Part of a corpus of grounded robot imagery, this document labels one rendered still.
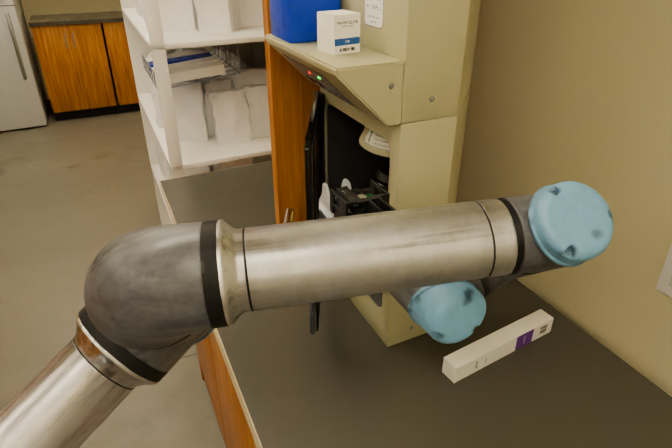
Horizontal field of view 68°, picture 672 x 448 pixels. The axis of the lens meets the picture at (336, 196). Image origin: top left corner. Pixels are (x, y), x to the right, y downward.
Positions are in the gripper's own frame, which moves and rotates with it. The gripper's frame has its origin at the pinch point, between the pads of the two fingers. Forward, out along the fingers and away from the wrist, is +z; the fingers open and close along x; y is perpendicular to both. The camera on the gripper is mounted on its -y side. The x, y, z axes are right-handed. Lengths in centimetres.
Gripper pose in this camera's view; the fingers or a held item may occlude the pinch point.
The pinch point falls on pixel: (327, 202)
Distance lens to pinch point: 84.2
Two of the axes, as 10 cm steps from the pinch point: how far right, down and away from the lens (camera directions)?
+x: -9.0, 2.0, -3.8
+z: -4.3, -4.1, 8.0
